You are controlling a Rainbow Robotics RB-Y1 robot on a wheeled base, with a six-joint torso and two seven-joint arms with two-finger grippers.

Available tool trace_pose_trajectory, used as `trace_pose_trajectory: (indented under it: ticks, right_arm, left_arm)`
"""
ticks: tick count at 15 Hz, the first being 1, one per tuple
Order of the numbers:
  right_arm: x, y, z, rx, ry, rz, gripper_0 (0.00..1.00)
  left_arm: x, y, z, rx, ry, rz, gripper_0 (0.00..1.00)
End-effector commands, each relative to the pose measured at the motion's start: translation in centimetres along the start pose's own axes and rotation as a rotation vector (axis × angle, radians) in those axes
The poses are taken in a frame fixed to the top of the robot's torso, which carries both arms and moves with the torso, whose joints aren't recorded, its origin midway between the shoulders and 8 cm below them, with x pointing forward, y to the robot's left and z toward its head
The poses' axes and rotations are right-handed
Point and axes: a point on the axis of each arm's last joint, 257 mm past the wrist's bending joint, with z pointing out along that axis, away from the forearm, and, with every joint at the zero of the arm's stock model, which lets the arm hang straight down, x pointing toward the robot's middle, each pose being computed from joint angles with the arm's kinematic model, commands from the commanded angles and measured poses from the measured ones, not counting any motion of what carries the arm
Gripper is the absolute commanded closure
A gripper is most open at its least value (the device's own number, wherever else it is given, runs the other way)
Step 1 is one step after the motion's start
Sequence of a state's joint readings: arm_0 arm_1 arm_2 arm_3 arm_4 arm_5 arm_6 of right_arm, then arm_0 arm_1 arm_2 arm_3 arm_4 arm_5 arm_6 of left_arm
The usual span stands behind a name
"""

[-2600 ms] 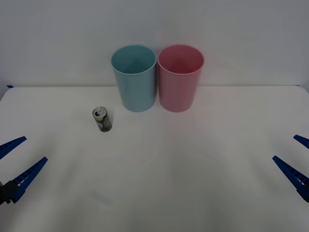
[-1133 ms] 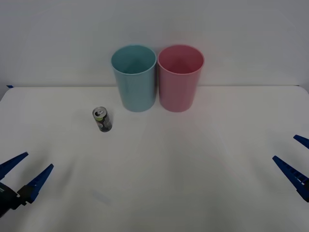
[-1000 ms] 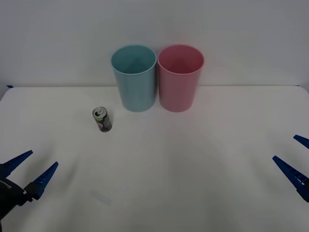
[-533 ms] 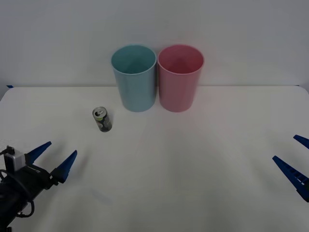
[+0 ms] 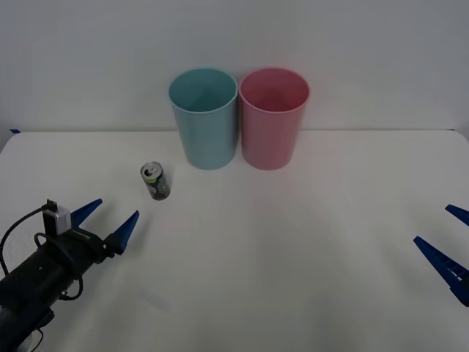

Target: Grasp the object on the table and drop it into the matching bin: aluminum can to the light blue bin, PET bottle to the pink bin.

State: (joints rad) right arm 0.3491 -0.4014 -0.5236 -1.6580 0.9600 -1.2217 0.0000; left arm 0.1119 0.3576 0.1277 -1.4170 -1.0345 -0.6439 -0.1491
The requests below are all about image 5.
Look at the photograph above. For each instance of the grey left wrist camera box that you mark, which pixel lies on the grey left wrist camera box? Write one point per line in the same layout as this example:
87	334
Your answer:
58	219

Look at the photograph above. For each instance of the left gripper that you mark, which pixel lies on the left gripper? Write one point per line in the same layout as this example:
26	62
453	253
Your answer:
82	249

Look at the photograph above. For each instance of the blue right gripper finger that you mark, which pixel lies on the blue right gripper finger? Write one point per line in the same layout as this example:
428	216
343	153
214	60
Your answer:
458	212
445	264

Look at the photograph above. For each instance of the pink plastic bin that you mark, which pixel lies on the pink plastic bin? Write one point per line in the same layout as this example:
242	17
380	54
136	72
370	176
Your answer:
271	128

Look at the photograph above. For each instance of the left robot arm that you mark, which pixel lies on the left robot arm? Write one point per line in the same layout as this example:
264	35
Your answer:
25	282

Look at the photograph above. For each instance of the pale blue plastic bin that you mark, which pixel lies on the pale blue plastic bin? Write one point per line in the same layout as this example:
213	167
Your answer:
207	128

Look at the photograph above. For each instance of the black drink can green print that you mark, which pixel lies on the black drink can green print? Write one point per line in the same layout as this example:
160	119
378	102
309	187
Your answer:
157	181

